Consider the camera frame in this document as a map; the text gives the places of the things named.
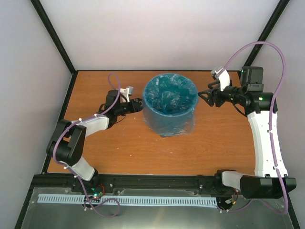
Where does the black frame post right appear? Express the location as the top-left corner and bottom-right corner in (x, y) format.
(244, 0), (290, 66)

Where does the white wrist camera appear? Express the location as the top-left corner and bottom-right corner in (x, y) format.
(120, 86), (133, 103)
(211, 66), (231, 92)

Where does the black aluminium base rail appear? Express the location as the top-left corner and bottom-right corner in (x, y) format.
(30, 173), (214, 193)

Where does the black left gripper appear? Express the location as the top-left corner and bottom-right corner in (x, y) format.
(115, 98), (148, 116)

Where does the black frame post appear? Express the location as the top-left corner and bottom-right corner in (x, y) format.
(244, 0), (290, 66)
(30, 0), (76, 75)

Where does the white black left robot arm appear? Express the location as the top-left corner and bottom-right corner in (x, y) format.
(46, 86), (142, 192)

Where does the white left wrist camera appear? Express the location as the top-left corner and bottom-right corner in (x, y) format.
(120, 86), (133, 103)

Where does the blue plastic trash bag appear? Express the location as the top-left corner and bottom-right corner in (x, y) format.
(142, 73), (199, 137)

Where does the grey metal base plate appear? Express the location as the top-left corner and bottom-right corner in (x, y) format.
(16, 188), (299, 229)

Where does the black frame post left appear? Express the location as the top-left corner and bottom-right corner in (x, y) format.
(30, 0), (76, 75)

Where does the light blue slotted cable duct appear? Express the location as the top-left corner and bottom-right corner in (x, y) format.
(37, 194), (217, 208)

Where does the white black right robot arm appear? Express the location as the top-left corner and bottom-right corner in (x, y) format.
(198, 66), (296, 199)

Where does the teal plastic trash bin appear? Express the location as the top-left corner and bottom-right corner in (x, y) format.
(142, 73), (199, 138)

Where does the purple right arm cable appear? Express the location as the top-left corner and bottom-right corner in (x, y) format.
(218, 41), (289, 215)

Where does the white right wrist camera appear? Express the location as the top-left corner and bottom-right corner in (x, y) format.
(211, 66), (231, 92)

